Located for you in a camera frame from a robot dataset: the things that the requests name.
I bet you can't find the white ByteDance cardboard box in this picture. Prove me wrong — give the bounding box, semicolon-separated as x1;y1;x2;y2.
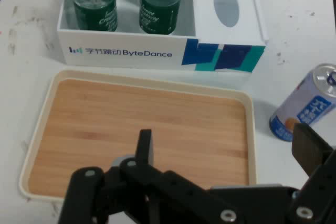
56;0;270;74

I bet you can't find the wooden tray with cream rim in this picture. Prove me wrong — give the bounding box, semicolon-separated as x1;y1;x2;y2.
18;69;257;204

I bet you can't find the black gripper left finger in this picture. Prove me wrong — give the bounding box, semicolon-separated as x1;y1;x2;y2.
57;129;246;224

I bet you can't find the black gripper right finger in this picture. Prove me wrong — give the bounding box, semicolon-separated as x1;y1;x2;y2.
282;122;336;224

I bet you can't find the blue and silver drink can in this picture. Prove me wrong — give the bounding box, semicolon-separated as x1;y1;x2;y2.
269;63;336;143

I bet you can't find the green label water bottle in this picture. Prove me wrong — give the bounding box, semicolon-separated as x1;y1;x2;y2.
67;0;118;33
138;0;185;36

